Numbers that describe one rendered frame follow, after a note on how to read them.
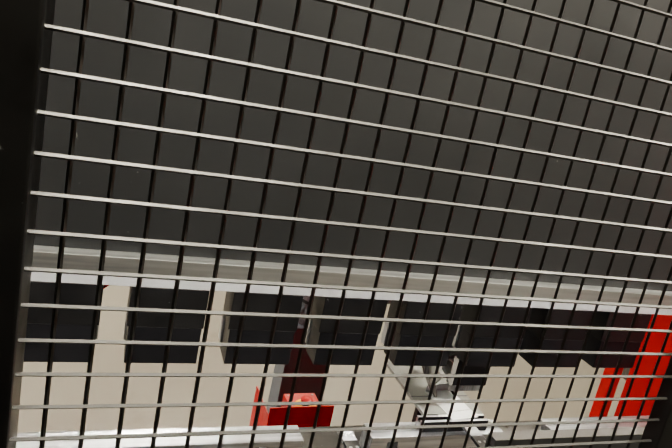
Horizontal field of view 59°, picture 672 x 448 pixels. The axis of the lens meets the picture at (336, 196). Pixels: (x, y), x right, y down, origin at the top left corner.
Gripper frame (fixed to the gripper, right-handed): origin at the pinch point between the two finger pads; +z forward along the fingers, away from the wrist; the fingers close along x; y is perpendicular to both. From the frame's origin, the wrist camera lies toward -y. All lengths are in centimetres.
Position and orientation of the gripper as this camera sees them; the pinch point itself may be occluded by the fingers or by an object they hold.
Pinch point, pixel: (442, 391)
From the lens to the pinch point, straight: 175.6
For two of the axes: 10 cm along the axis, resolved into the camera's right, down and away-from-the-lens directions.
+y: 4.5, -3.9, -8.0
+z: 1.2, 9.2, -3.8
